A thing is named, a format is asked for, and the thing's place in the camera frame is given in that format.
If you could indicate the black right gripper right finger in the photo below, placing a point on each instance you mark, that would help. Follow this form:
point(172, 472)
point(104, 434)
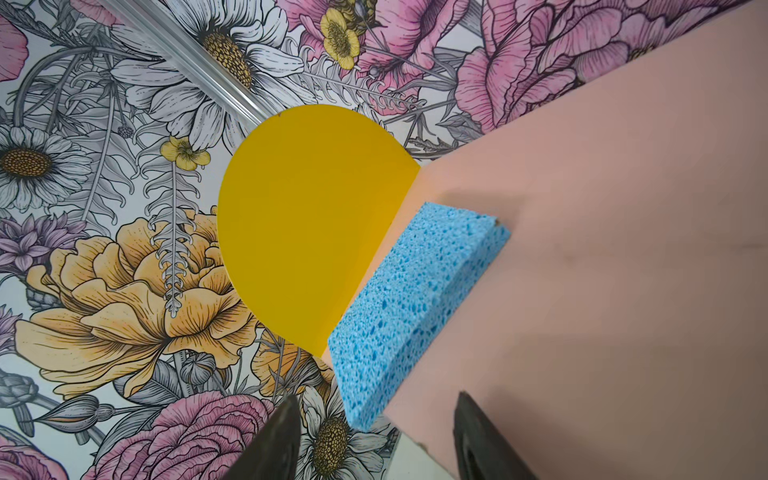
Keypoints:
point(482, 451)

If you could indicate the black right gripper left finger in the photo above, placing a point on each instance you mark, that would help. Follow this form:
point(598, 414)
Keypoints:
point(273, 453)

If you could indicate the yellow shelf with coloured boards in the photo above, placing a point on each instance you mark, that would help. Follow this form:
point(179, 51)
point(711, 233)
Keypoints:
point(622, 331)

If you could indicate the aluminium frame post left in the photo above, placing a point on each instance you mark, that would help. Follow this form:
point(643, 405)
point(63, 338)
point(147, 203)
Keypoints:
point(190, 58)

